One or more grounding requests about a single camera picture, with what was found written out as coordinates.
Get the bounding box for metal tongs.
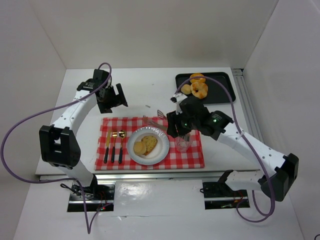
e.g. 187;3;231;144
142;109;193;142

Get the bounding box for toasted bread slice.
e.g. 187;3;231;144
141;135;158;156

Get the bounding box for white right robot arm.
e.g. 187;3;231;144
166;93;299;202

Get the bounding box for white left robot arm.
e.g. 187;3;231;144
39;68;128;196

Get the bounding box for glazed donut bread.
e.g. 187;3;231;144
190;81;208;99

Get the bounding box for small round bun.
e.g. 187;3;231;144
180;84;192;95

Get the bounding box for clear drinking glass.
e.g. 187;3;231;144
175;135;192;153

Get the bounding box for red white checkered cloth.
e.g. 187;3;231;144
94;117;205;171

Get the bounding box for white round plate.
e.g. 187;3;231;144
127;126;170;166

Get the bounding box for gold spoon dark handle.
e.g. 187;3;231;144
118;129;127;165

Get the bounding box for gold fork dark handle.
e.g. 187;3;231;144
110;129;118;164

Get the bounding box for ring shaped bread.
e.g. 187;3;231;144
190;73;206;84

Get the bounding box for aluminium rail frame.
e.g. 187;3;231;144
231;68;264;142

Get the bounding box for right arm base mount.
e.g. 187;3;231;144
199;182;250;210

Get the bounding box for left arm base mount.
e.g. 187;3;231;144
59;181;117;213

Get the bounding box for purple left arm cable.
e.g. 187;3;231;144
0;62;113;234

